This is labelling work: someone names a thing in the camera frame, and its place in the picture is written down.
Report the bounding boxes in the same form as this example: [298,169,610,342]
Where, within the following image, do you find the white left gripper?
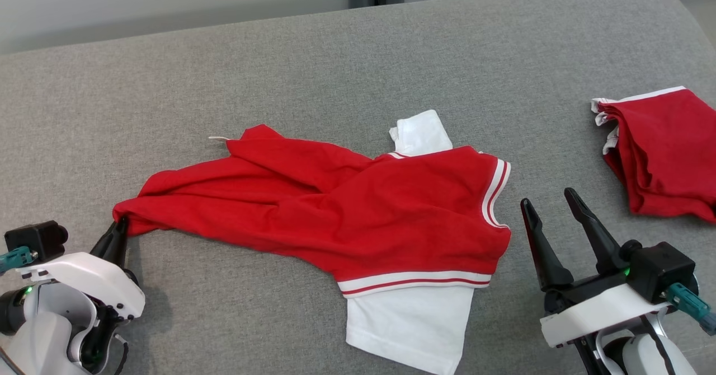
[16,216,147,321]

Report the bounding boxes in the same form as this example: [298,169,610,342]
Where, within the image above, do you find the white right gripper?
[520,187,670,348]

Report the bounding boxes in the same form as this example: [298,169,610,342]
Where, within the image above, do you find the red shorts white trim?
[591,86,716,223]

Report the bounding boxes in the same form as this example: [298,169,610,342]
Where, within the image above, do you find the red Bulls jersey white sleeves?
[112,109,512,375]

